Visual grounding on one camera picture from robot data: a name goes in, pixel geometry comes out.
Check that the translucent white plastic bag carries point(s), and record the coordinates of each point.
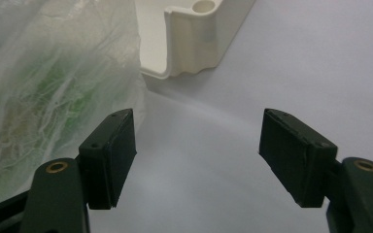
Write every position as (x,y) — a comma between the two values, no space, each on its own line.
(39,81)

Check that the white plastic bin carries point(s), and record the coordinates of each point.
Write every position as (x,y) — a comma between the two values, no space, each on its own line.
(191,48)

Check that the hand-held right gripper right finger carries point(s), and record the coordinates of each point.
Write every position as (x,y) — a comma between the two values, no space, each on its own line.
(294,155)

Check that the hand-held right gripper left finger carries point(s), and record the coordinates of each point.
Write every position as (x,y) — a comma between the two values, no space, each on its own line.
(110,158)

